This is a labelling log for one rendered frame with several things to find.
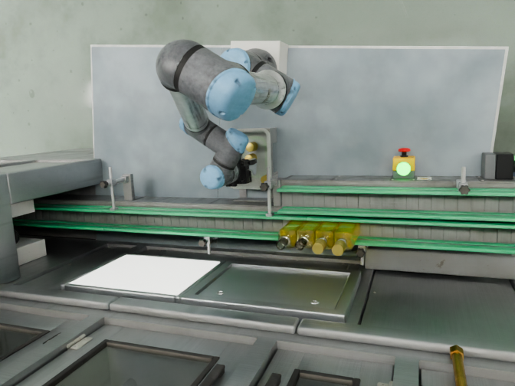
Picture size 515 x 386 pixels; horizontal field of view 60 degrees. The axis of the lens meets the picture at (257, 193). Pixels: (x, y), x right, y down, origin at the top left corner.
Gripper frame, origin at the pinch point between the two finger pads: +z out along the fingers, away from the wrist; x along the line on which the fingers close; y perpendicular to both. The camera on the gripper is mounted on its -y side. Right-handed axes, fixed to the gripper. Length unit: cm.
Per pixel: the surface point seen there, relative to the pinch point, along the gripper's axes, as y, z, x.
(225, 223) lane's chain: 22.9, -7.4, -8.6
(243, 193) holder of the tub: 13.7, 4.8, -5.5
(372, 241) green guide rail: 27, -14, 46
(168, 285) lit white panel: 34, -43, -13
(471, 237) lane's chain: 26, -7, 75
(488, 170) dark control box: 6, -3, 80
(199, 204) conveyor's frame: 15.7, -7.0, -19.0
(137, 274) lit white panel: 34, -37, -29
